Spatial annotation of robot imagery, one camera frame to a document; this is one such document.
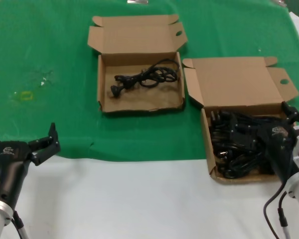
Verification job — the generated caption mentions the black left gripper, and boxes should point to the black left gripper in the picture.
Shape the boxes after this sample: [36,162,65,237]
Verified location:
[0,121,61,209]

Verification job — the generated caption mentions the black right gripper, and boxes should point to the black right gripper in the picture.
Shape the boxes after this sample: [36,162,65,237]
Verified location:
[228,100,299,184]

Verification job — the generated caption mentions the black power cable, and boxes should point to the black power cable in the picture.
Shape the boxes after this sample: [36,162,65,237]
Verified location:
[110,58,179,98]
[210,111,230,122]
[218,149,234,160]

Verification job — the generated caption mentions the open cardboard box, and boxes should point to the open cardboard box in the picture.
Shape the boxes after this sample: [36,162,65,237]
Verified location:
[182,56,299,185]
[87,14,189,114]

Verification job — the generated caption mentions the green table cloth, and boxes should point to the green table cloth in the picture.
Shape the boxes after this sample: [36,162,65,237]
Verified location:
[0,0,299,161]

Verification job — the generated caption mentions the tangled black power cables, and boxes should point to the tangled black power cables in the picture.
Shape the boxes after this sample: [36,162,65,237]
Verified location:
[209,109,280,179]

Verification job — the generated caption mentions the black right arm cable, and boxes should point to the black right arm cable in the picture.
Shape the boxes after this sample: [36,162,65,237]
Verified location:
[263,181,287,239]

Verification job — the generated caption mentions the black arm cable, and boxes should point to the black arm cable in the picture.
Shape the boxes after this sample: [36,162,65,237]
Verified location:
[263,181,287,239]
[11,210,29,239]

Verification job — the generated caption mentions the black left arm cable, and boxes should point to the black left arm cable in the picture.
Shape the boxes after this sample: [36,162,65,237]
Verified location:
[11,210,29,239]

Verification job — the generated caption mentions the right arm cable with connector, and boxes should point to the right arm cable with connector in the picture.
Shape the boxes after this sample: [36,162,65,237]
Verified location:
[278,191,290,239]

